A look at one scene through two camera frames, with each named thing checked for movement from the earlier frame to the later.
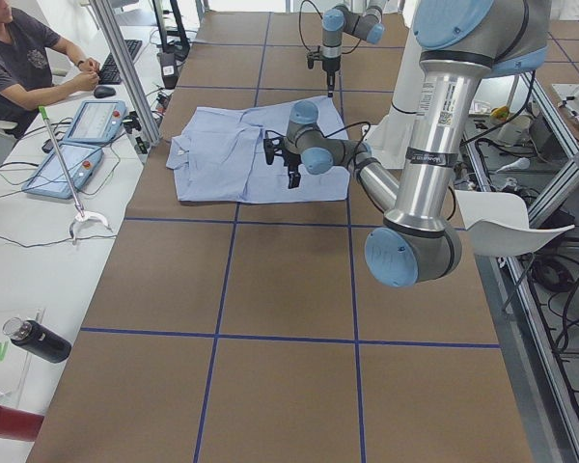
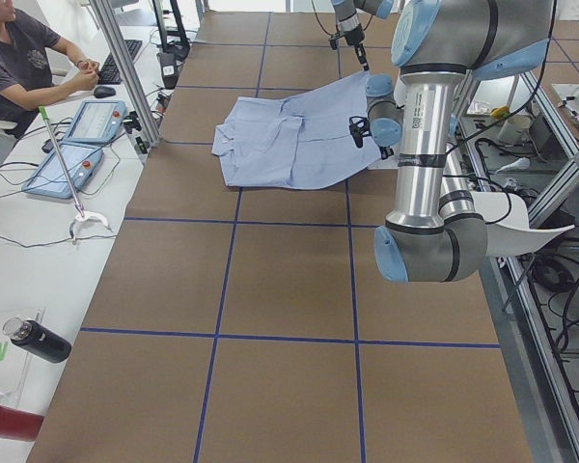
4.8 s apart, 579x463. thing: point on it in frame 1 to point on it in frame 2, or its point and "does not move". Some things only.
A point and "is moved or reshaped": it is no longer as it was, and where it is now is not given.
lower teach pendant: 49,178 does not move
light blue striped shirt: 220,156 is moved or reshaped
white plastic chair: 496,223 does not move
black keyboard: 109,73 does not move
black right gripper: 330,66 to 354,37
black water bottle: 38,339 does not move
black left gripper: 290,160 to 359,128
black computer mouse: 104,92 does not move
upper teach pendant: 96,122 does not move
